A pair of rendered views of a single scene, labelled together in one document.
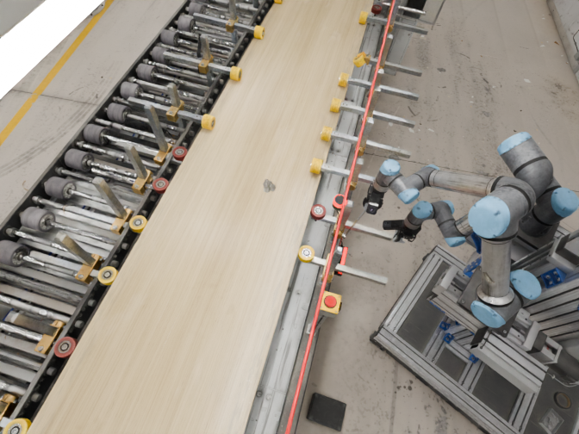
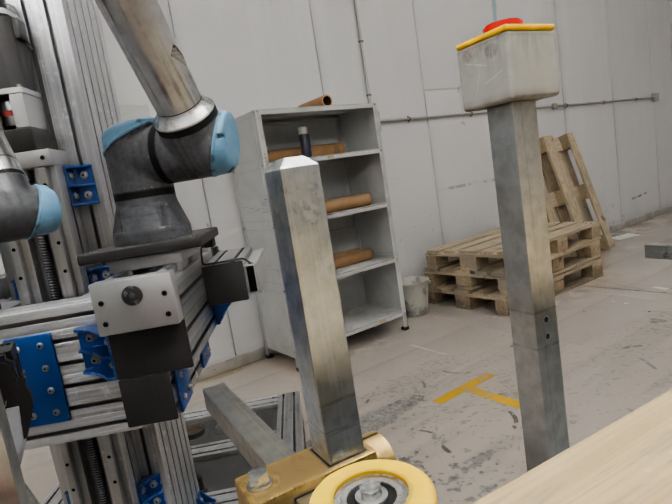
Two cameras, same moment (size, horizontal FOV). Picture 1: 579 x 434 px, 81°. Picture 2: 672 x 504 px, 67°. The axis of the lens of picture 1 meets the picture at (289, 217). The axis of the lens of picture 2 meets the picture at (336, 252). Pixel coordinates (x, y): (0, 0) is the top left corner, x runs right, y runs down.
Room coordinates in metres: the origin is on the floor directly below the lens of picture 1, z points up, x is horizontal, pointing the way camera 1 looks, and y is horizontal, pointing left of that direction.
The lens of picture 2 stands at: (0.84, 0.13, 1.10)
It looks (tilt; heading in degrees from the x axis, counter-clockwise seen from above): 8 degrees down; 234
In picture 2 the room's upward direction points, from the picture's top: 9 degrees counter-clockwise
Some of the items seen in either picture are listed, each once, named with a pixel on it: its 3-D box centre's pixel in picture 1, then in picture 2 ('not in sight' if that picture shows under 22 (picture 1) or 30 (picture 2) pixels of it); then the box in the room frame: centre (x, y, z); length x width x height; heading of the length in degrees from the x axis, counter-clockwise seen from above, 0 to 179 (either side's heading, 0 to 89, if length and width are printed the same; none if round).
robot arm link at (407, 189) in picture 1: (407, 188); not in sight; (0.86, -0.46, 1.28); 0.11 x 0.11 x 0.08; 41
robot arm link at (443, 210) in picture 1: (440, 212); not in sight; (0.87, -0.68, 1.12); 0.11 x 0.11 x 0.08; 21
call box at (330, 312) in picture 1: (328, 304); (507, 72); (0.35, -0.19, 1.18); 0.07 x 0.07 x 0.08; 81
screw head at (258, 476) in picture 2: not in sight; (258, 477); (0.68, -0.24, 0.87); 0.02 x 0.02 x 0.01
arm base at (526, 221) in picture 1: (538, 218); not in sight; (0.94, -1.18, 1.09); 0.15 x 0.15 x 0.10
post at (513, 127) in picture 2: (318, 320); (533, 310); (0.35, -0.19, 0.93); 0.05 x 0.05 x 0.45; 81
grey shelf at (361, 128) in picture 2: not in sight; (320, 231); (-1.08, -2.63, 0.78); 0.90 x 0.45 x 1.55; 178
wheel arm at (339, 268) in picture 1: (343, 269); (274, 463); (0.64, -0.30, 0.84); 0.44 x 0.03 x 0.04; 81
